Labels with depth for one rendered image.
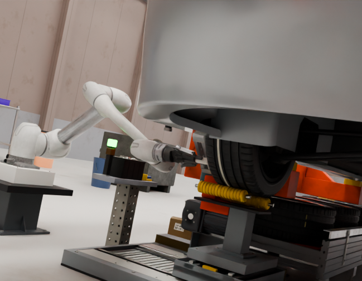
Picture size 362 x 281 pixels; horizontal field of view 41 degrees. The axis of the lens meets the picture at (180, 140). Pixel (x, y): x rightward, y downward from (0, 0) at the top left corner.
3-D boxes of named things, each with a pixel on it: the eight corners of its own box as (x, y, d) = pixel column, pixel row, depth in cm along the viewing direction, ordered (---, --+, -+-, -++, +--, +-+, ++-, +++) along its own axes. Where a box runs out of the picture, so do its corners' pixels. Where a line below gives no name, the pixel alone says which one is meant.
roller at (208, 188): (246, 203, 221) (249, 190, 222) (191, 190, 237) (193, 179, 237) (251, 203, 226) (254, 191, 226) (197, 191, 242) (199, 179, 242)
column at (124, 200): (116, 253, 289) (130, 184, 291) (104, 250, 295) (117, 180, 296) (126, 252, 298) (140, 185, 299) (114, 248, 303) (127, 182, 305)
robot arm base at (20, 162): (-7, 161, 298) (-5, 151, 298) (19, 164, 318) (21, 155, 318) (15, 166, 290) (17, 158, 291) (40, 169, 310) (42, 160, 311)
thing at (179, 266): (241, 301, 206) (246, 279, 206) (171, 277, 225) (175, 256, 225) (282, 287, 248) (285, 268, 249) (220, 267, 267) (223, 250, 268)
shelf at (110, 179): (114, 183, 273) (115, 178, 273) (91, 178, 282) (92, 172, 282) (157, 187, 309) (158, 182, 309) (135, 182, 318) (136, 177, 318)
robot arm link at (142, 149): (155, 137, 240) (168, 148, 250) (131, 133, 248) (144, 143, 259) (148, 158, 237) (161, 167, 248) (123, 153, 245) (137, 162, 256)
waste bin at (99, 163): (119, 190, 716) (125, 160, 717) (102, 189, 684) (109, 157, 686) (99, 185, 736) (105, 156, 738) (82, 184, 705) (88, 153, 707)
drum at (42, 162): (39, 167, 872) (47, 131, 875) (25, 163, 896) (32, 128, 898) (58, 169, 908) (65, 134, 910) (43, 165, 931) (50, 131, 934)
